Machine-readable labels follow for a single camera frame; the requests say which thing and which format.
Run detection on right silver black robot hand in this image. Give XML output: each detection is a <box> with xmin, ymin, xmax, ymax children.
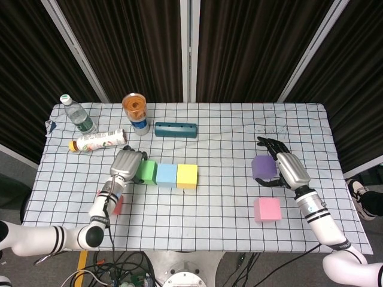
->
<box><xmin>254</xmin><ymin>136</ymin><xmax>311</xmax><ymax>191</ymax></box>

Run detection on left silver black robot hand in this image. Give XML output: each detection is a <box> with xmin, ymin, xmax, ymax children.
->
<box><xmin>110</xmin><ymin>145</ymin><xmax>148</xmax><ymax>184</ymax></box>

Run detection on green foam cube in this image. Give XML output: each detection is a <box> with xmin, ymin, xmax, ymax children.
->
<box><xmin>136</xmin><ymin>160</ymin><xmax>159</xmax><ymax>186</ymax></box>

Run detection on purple foam cube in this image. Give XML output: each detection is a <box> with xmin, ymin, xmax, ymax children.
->
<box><xmin>251</xmin><ymin>155</ymin><xmax>278</xmax><ymax>180</ymax></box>

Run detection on light blue foam cube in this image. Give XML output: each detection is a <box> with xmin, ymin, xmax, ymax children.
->
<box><xmin>155</xmin><ymin>163</ymin><xmax>179</xmax><ymax>189</ymax></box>

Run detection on red foam cube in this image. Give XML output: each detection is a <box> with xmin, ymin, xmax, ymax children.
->
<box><xmin>113</xmin><ymin>194</ymin><xmax>124</xmax><ymax>216</ymax></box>

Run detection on yellow foam cube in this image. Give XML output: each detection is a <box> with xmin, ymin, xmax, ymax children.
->
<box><xmin>176</xmin><ymin>164</ymin><xmax>199</xmax><ymax>190</ymax></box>

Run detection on pink foam cube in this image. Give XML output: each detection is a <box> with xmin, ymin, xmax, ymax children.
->
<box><xmin>253</xmin><ymin>197</ymin><xmax>282</xmax><ymax>223</ymax></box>

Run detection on white labelled drink bottle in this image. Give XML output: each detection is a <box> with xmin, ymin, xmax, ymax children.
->
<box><xmin>68</xmin><ymin>128</ymin><xmax>128</xmax><ymax>154</ymax></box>

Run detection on blue and white can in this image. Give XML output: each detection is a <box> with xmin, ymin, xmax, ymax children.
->
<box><xmin>130</xmin><ymin>118</ymin><xmax>150</xmax><ymax>136</ymax></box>

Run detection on clear jar of rubber bands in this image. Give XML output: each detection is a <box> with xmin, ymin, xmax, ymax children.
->
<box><xmin>121</xmin><ymin>92</ymin><xmax>148</xmax><ymax>123</ymax></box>

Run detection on teal block with holes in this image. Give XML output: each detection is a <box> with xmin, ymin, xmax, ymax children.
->
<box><xmin>154</xmin><ymin>121</ymin><xmax>198</xmax><ymax>139</ymax></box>

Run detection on clear water bottle green label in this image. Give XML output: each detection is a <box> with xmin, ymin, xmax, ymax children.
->
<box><xmin>59</xmin><ymin>94</ymin><xmax>98</xmax><ymax>135</ymax></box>

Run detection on white and black sneaker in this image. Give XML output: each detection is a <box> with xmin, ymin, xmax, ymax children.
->
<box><xmin>346</xmin><ymin>178</ymin><xmax>376</xmax><ymax>221</ymax></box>

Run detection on black trouser leg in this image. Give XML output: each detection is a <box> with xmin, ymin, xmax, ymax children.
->
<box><xmin>360</xmin><ymin>188</ymin><xmax>383</xmax><ymax>218</ymax></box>

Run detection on white checkered tablecloth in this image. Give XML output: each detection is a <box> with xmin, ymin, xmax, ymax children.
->
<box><xmin>22</xmin><ymin>102</ymin><xmax>373</xmax><ymax>255</ymax></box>

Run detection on dark pleated curtain panel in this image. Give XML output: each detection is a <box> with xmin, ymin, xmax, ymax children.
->
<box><xmin>285</xmin><ymin>0</ymin><xmax>383</xmax><ymax>174</ymax></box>
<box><xmin>0</xmin><ymin>0</ymin><xmax>101</xmax><ymax>164</ymax></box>
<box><xmin>196</xmin><ymin>0</ymin><xmax>333</xmax><ymax>103</ymax></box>
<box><xmin>56</xmin><ymin>0</ymin><xmax>184</xmax><ymax>103</ymax></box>

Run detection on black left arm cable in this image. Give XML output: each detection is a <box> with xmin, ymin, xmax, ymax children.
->
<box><xmin>102</xmin><ymin>202</ymin><xmax>117</xmax><ymax>255</ymax></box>

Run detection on white screen base rail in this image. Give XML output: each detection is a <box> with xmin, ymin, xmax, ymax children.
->
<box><xmin>342</xmin><ymin>163</ymin><xmax>383</xmax><ymax>179</ymax></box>
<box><xmin>0</xmin><ymin>143</ymin><xmax>39</xmax><ymax>170</ymax></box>

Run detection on tangled black floor cables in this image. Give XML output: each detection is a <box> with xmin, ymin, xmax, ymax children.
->
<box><xmin>34</xmin><ymin>251</ymin><xmax>156</xmax><ymax>287</ymax></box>

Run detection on white floor cable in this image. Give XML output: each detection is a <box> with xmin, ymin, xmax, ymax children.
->
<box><xmin>61</xmin><ymin>268</ymin><xmax>105</xmax><ymax>287</ymax></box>

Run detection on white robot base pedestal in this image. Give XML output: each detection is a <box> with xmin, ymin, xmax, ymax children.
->
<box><xmin>143</xmin><ymin>250</ymin><xmax>225</xmax><ymax>287</ymax></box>

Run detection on white aluminium screen post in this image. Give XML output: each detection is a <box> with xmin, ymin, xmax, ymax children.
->
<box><xmin>276</xmin><ymin>0</ymin><xmax>351</xmax><ymax>103</ymax></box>
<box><xmin>40</xmin><ymin>0</ymin><xmax>110</xmax><ymax>104</ymax></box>
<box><xmin>179</xmin><ymin>0</ymin><xmax>200</xmax><ymax>102</ymax></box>

